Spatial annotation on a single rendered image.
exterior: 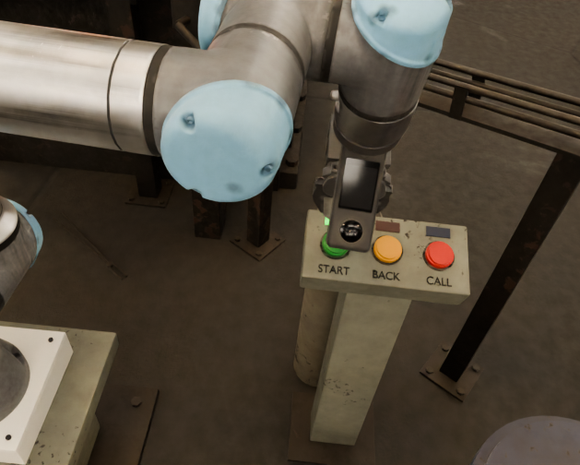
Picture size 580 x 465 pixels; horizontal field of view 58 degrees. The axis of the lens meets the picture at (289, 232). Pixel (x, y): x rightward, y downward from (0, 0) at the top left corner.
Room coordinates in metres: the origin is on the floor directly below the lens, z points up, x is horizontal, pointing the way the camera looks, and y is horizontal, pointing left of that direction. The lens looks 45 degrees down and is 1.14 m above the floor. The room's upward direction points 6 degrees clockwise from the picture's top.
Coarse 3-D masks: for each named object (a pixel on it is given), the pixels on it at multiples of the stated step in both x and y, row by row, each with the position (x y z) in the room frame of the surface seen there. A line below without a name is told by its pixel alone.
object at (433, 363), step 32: (576, 160) 0.69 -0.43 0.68; (544, 192) 0.70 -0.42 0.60; (256, 224) 1.06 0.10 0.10; (544, 224) 0.68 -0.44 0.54; (256, 256) 1.02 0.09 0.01; (512, 256) 0.69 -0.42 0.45; (512, 288) 0.68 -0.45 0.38; (480, 320) 0.69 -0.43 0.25; (448, 352) 0.71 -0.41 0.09; (448, 384) 0.67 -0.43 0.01
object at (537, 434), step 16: (544, 416) 0.39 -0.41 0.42; (496, 432) 0.36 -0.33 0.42; (512, 432) 0.35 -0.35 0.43; (528, 432) 0.35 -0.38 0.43; (544, 432) 0.36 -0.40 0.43; (560, 432) 0.36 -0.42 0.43; (576, 432) 0.36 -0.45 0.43; (480, 448) 0.33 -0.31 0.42; (496, 448) 0.33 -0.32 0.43; (512, 448) 0.33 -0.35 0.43; (528, 448) 0.33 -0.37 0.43; (544, 448) 0.33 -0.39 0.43; (560, 448) 0.34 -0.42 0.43; (576, 448) 0.34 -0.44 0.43; (480, 464) 0.31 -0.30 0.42; (496, 464) 0.30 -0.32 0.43; (512, 464) 0.31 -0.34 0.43; (528, 464) 0.31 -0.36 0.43; (544, 464) 0.31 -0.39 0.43; (560, 464) 0.31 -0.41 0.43; (576, 464) 0.31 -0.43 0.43
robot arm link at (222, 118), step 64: (0, 64) 0.29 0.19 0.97; (64, 64) 0.29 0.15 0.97; (128, 64) 0.29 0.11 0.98; (192, 64) 0.30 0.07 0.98; (256, 64) 0.30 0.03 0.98; (0, 128) 0.29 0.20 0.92; (64, 128) 0.28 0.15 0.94; (128, 128) 0.27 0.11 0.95; (192, 128) 0.25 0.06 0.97; (256, 128) 0.25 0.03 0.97; (256, 192) 0.25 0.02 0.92
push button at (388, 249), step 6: (378, 240) 0.53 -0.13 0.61; (384, 240) 0.53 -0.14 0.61; (390, 240) 0.53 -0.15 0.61; (396, 240) 0.53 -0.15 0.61; (378, 246) 0.52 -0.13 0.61; (384, 246) 0.52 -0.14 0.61; (390, 246) 0.52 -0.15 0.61; (396, 246) 0.52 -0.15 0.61; (378, 252) 0.51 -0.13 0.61; (384, 252) 0.51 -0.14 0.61; (390, 252) 0.51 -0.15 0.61; (396, 252) 0.51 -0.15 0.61; (378, 258) 0.51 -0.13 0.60; (384, 258) 0.51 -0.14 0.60; (390, 258) 0.51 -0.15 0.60; (396, 258) 0.51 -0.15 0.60
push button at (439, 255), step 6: (432, 246) 0.53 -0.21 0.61; (438, 246) 0.53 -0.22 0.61; (444, 246) 0.53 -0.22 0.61; (426, 252) 0.52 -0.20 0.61; (432, 252) 0.52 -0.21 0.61; (438, 252) 0.52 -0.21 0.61; (444, 252) 0.52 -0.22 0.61; (450, 252) 0.52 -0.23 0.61; (426, 258) 0.52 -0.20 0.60; (432, 258) 0.51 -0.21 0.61; (438, 258) 0.51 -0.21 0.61; (444, 258) 0.51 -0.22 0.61; (450, 258) 0.51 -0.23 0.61; (432, 264) 0.51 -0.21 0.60; (438, 264) 0.51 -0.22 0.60; (444, 264) 0.51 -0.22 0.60
